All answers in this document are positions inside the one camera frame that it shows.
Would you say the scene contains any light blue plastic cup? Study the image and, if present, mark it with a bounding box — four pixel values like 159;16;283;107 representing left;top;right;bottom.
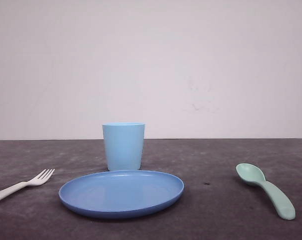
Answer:
102;122;145;171

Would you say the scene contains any blue plastic plate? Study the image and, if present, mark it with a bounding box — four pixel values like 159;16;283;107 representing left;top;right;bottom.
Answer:
58;170;184;219

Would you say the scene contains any mint green plastic spoon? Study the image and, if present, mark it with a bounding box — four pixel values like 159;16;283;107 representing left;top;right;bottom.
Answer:
236;163;296;221

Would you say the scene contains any white plastic fork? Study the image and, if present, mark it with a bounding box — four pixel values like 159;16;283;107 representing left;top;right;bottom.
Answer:
0;169;55;200

